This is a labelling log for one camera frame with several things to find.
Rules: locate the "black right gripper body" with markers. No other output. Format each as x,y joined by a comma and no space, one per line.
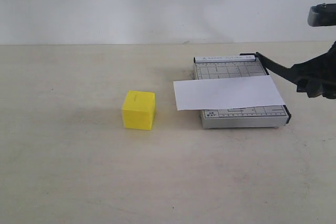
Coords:
321,67

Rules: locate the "grey metal paper cutter base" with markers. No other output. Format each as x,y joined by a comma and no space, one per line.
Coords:
243,65

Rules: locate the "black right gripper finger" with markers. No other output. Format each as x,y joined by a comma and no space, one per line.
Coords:
311,86

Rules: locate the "yellow foam cube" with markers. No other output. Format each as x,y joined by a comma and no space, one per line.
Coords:
138,110

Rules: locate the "white paper sheet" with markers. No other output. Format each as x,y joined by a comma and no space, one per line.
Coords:
229,93

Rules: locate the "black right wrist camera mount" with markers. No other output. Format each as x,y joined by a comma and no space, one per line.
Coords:
322,15

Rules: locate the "black cutter blade arm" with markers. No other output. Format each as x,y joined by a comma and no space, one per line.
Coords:
291,74

